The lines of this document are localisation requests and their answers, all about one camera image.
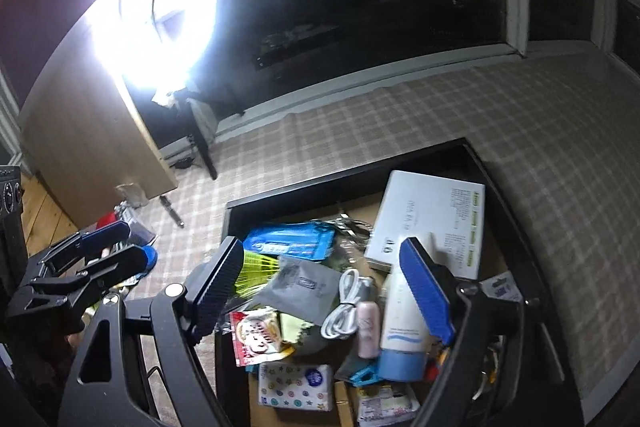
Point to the white lotion bottle blue cap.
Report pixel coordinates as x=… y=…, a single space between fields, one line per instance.
x=400 y=332

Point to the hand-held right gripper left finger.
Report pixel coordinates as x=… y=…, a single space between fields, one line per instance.
x=220 y=287

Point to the silver metal clips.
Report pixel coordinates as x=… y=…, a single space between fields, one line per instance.
x=350 y=227

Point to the black container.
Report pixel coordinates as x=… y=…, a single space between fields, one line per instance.
x=280 y=207

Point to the blue toothbrush package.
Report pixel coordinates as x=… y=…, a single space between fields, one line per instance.
x=290 y=244

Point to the wooden plank headboard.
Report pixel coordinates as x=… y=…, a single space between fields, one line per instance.
x=45 y=217

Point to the white printed sachet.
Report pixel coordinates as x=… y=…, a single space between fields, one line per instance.
x=385 y=404

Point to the red fabric pouch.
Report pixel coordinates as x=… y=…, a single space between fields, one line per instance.
x=106 y=222

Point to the yellow shuttlecock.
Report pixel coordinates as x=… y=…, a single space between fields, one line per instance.
x=255 y=269

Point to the white cardboard box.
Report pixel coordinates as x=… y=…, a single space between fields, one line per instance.
x=430 y=212

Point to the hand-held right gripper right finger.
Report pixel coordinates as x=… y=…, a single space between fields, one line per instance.
x=425 y=292

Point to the white blue label packet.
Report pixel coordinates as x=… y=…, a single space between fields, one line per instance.
x=502 y=287

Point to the pale green plastic clip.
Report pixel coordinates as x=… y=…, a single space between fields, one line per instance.
x=292 y=324

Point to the small pink bottle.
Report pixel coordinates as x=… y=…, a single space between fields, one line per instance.
x=369 y=327

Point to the sticker print tissue pack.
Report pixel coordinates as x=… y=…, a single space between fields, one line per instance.
x=295 y=387

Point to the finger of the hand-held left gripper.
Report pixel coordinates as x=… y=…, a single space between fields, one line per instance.
x=105 y=234
x=115 y=264

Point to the blue plastic clip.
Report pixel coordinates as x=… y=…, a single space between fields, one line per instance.
x=365 y=374

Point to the blue round lid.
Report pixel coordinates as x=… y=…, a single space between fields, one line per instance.
x=151 y=263

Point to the dark grey foil pouch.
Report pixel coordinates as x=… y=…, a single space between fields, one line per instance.
x=300 y=287

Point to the light wooden board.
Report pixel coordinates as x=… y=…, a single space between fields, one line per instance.
x=90 y=132

